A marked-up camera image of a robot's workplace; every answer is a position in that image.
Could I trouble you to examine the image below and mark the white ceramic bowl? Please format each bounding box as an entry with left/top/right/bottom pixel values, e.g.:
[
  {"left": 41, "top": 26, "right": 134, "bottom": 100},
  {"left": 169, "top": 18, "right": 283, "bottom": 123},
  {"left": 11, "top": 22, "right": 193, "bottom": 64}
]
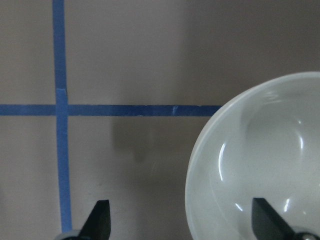
[{"left": 185, "top": 72, "right": 320, "bottom": 240}]

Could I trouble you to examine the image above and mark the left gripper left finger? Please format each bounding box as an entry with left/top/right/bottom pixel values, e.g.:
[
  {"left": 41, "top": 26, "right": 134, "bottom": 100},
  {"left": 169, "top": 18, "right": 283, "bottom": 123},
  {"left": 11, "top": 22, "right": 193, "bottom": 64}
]
[{"left": 75, "top": 200, "right": 110, "bottom": 240}]

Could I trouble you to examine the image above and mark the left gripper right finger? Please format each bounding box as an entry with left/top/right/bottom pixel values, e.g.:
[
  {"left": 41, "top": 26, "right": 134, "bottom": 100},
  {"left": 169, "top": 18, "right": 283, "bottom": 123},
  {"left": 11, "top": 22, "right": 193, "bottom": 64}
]
[{"left": 251, "top": 197, "right": 300, "bottom": 240}]

